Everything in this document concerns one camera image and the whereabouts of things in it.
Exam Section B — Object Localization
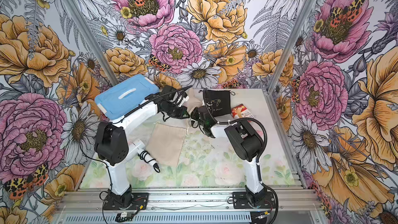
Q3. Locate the beige cloth bag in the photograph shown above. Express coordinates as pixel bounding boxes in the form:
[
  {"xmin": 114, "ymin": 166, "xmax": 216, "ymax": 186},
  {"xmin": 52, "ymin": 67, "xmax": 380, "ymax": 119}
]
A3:
[
  {"xmin": 183, "ymin": 88, "xmax": 203, "ymax": 114},
  {"xmin": 146, "ymin": 123, "xmax": 186, "ymax": 168}
]

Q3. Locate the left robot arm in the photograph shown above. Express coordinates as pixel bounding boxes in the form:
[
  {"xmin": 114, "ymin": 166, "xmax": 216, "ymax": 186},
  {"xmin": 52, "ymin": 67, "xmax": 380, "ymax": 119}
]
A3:
[{"xmin": 94, "ymin": 86, "xmax": 190, "ymax": 211}]

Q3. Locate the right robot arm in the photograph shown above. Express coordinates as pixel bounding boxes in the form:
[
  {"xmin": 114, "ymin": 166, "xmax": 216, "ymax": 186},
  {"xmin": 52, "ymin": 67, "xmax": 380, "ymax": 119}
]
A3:
[{"xmin": 191, "ymin": 106, "xmax": 267, "ymax": 207}]

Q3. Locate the black hair dryer pouch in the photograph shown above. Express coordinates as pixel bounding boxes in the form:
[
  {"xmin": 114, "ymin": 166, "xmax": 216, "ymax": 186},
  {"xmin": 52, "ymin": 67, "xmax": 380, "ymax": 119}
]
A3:
[{"xmin": 203, "ymin": 89, "xmax": 235, "ymax": 117}]

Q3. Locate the white hair dryer left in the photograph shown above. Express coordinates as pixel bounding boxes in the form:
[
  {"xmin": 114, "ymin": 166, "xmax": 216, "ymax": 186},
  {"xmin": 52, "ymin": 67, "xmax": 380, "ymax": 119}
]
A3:
[{"xmin": 125, "ymin": 140, "xmax": 160, "ymax": 173}]

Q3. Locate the red white bandage box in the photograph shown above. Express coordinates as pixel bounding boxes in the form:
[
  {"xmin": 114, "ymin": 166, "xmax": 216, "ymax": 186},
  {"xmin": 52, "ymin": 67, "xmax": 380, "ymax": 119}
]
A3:
[{"xmin": 231, "ymin": 104, "xmax": 255, "ymax": 119}]

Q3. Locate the blue lidded storage box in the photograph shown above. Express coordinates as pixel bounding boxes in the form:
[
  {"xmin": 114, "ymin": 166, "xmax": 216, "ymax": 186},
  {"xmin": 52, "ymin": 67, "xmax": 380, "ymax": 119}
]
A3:
[{"xmin": 95, "ymin": 74, "xmax": 160, "ymax": 120}]

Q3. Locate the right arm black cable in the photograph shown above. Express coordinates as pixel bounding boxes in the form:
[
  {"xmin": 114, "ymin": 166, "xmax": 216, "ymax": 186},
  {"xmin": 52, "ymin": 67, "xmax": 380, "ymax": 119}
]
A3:
[{"xmin": 201, "ymin": 88, "xmax": 279, "ymax": 224}]

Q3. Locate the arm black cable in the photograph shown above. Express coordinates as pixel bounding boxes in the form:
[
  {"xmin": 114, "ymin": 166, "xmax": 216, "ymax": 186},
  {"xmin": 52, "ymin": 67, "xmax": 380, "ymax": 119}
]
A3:
[
  {"xmin": 77, "ymin": 85, "xmax": 193, "ymax": 194},
  {"xmin": 201, "ymin": 88, "xmax": 279, "ymax": 224}
]

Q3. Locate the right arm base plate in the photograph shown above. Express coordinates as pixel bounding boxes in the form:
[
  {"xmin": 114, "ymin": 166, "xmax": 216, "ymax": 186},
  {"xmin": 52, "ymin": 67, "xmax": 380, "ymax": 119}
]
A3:
[{"xmin": 232, "ymin": 191, "xmax": 276, "ymax": 209}]

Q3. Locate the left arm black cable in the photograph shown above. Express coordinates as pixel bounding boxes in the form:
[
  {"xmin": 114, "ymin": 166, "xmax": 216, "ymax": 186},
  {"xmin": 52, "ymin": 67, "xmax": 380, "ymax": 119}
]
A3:
[{"xmin": 77, "ymin": 85, "xmax": 193, "ymax": 194}]

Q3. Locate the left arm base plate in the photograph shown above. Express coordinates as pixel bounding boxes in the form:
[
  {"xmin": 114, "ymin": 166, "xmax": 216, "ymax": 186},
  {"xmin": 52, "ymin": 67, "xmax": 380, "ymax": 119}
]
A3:
[{"xmin": 103, "ymin": 192, "xmax": 149, "ymax": 211}]

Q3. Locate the aluminium front rail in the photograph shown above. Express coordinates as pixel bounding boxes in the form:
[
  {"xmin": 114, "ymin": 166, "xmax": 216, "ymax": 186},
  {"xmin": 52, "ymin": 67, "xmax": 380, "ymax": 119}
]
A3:
[{"xmin": 53, "ymin": 187, "xmax": 328, "ymax": 224}]

